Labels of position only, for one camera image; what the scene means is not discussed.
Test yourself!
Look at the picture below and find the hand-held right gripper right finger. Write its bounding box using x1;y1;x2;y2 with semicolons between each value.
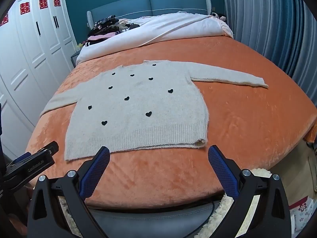
207;145;292;238

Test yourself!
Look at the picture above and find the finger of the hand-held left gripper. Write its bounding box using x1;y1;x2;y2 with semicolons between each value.
2;141;59;186

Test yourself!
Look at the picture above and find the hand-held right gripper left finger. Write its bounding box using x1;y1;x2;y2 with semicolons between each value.
27;146;111;238

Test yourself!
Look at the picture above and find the grey sweater with black hearts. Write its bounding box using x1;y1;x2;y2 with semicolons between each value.
40;59;269;163

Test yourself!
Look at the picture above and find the pile of dark clothes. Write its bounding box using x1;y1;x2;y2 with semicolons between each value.
84;15;141;47

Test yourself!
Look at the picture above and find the cream fluffy cloth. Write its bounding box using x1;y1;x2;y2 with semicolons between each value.
207;168;271;238

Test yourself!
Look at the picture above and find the orange plush blanket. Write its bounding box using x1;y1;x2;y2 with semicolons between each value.
25;36;317;210

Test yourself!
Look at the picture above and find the grey cushion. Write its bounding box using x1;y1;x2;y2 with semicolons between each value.
90;207;215;238

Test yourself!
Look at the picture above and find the floral patterned cloth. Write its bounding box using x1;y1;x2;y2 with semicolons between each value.
288;195;315;234

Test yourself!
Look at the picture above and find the white wardrobe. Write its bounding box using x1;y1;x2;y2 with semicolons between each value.
0;0;78;159

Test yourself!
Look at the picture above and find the dark nightstand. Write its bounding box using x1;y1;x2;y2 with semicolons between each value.
71;49;81;68

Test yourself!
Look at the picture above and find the white duvet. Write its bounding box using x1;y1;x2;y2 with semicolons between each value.
75;12;234;66

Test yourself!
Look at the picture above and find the blue-grey curtain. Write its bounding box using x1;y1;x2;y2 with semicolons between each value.
220;0;317;100

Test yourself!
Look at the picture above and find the black and white plush toy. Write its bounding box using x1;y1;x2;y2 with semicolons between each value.
210;11;227;21

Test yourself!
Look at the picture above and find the blue padded headboard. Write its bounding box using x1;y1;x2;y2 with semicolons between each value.
87;0;213;30

